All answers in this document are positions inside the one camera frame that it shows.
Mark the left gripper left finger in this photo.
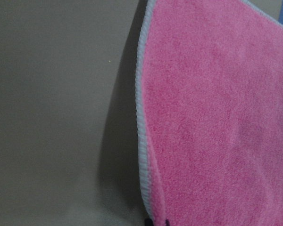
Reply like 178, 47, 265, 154
144, 218, 153, 226

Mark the pink towel with grey back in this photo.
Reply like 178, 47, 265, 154
135, 0, 283, 226

